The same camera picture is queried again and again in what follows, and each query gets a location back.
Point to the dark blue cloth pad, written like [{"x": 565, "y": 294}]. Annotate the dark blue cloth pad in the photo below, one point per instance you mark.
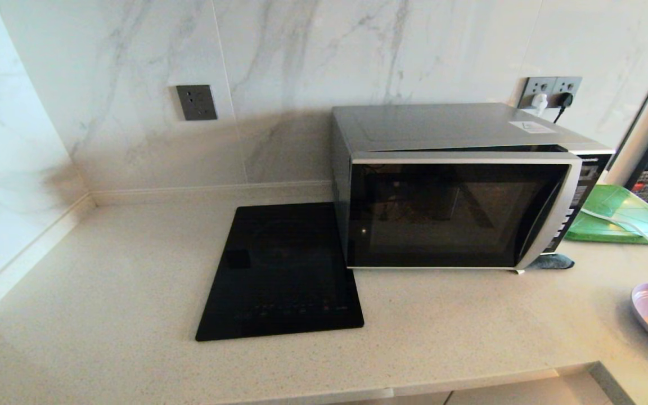
[{"x": 554, "y": 262}]

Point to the green plastic cutting board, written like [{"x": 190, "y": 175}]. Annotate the green plastic cutting board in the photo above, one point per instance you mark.
[{"x": 611, "y": 225}]

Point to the single dark grey wall socket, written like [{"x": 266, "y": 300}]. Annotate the single dark grey wall socket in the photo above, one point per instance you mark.
[{"x": 196, "y": 102}]

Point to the silver microwave oven body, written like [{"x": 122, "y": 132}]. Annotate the silver microwave oven body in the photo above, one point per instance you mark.
[{"x": 442, "y": 126}]

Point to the black glass microwave door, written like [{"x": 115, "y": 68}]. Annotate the black glass microwave door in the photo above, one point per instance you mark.
[{"x": 442, "y": 216}]

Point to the grey socket with black plug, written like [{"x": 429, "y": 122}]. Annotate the grey socket with black plug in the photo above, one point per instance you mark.
[{"x": 571, "y": 84}]

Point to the white power plug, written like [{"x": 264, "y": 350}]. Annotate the white power plug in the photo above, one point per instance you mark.
[{"x": 540, "y": 102}]

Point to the grey socket with white plug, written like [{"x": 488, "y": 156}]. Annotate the grey socket with white plug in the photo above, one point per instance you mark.
[{"x": 536, "y": 84}]

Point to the black power plug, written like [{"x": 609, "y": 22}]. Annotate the black power plug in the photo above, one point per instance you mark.
[{"x": 563, "y": 101}]

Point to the black glass induction cooktop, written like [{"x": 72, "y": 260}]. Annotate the black glass induction cooktop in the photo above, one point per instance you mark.
[{"x": 279, "y": 270}]

